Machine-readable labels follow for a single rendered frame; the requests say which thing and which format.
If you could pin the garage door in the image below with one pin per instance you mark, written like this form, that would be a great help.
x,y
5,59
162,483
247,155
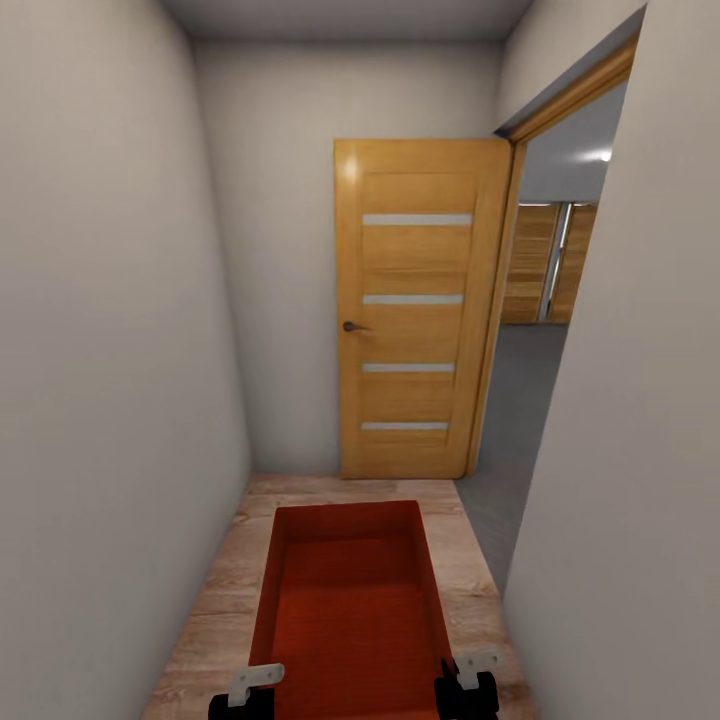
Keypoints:
x,y
533,235

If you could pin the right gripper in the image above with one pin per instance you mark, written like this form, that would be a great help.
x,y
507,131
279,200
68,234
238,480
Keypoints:
x,y
455,703

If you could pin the storage box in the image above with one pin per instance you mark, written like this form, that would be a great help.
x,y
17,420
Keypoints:
x,y
350,606

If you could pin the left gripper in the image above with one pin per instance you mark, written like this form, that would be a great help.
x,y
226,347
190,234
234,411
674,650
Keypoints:
x,y
259,706

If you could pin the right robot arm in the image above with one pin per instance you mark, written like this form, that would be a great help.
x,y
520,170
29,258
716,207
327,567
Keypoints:
x,y
471,694

